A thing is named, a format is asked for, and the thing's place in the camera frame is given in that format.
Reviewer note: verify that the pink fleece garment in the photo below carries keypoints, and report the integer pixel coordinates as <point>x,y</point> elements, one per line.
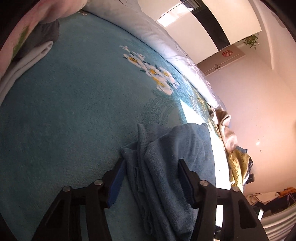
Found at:
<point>19,18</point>

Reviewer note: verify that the beige cloth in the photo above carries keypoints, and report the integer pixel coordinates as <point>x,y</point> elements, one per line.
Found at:
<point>222,119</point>

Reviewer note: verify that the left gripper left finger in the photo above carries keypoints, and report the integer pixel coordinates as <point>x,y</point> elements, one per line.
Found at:
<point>62,219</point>

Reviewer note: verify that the dark grey folded garment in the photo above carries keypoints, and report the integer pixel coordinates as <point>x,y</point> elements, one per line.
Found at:
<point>42,33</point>

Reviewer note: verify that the green hanging plant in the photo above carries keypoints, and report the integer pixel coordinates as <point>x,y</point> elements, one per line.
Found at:
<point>251,41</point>

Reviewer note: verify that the light grey folded garment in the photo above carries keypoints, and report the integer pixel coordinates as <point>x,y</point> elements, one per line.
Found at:
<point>16,70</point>

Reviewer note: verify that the yellow knitted cloth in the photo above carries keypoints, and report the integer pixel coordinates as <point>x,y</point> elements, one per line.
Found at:
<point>238,162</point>

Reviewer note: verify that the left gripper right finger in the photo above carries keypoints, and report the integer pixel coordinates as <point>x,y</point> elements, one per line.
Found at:
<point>226,212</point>

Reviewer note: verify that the clothes pile on floor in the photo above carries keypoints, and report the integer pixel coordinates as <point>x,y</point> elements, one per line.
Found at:
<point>273,201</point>

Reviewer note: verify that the light blue fleece garment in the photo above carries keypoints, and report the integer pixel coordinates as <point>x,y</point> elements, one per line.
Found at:
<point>152,171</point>

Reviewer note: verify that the teal floral bed blanket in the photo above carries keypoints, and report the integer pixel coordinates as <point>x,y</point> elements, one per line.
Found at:
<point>64,120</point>

